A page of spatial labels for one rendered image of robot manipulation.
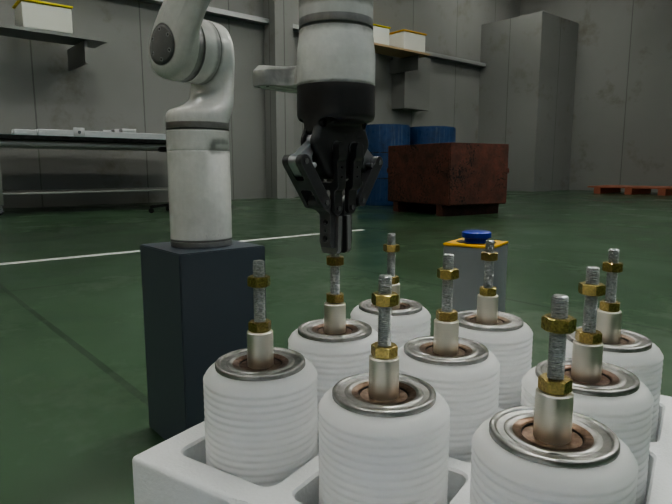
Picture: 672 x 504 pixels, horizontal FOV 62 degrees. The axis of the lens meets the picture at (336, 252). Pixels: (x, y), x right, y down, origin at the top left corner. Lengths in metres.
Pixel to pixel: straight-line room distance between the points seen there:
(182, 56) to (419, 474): 0.63
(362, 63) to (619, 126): 11.34
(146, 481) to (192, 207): 0.43
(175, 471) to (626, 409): 0.34
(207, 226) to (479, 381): 0.48
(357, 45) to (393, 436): 0.33
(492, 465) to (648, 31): 11.62
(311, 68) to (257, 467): 0.34
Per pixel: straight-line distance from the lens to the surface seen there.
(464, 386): 0.49
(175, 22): 0.84
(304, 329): 0.58
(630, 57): 11.92
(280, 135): 8.00
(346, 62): 0.53
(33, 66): 7.08
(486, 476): 0.37
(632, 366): 0.57
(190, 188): 0.83
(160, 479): 0.50
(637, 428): 0.48
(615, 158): 11.81
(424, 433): 0.39
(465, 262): 0.78
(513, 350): 0.60
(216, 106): 0.85
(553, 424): 0.37
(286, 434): 0.47
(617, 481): 0.37
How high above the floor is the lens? 0.41
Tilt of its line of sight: 8 degrees down
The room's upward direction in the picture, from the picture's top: straight up
